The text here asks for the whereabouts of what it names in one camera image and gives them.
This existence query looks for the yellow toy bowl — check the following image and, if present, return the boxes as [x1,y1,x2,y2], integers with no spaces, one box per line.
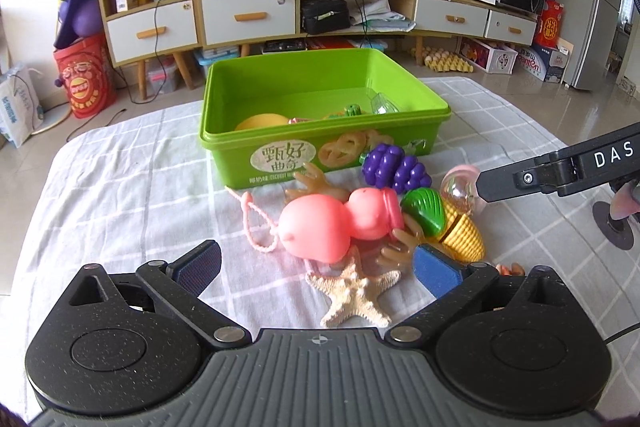
[235,113,288,131]

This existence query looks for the pink gourd toy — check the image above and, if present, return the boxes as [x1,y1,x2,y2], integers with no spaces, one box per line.
[227,187,404,265]

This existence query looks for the yellow egg tray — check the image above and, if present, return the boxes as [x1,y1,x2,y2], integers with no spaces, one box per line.
[409,48,474,72]

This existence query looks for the white red cardboard box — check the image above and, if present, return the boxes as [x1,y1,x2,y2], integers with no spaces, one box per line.
[459,37,518,75]

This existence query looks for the black bag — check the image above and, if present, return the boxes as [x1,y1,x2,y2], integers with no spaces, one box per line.
[300,0,350,35]

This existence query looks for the clear storage box blue lid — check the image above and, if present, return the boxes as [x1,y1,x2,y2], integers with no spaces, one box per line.
[193,46,240,77]

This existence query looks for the purple plush toy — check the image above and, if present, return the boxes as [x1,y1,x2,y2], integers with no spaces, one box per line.
[54,0,103,50]

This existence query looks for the red flat box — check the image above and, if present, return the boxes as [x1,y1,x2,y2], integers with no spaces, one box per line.
[306,37,355,50]

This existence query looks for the clear storage box pink lid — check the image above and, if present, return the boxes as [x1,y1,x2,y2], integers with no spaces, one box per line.
[145,56,181,95]

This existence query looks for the beige starfish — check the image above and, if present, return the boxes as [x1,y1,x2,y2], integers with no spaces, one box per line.
[305,255,401,329]

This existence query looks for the toy corn cob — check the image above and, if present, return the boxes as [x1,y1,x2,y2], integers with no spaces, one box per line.
[400,187,486,265]

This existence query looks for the pink toy box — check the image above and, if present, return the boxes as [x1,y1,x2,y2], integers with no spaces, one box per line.
[288,117,312,124]

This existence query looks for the purple toy grapes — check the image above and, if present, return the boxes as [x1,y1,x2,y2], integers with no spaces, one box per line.
[361,143,432,195]

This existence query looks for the clear pink ball toy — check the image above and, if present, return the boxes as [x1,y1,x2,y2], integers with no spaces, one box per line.
[439,165,487,216]

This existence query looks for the orange toy pumpkin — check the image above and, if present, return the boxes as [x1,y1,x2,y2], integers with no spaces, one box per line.
[326,104,371,119]

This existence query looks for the green plastic bin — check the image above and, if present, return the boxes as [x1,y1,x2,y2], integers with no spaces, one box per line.
[200,49,451,188]

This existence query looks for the red printed bucket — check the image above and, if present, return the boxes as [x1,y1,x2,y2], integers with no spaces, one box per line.
[53,32,116,119]

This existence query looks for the black power cable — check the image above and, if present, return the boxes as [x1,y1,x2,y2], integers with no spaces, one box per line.
[65,0,170,143]

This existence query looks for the white paper bag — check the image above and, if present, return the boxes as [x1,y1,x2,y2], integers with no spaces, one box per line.
[0,63,44,148]

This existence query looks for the long wooden tv cabinet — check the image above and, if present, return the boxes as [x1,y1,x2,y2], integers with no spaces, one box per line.
[195,0,537,49]

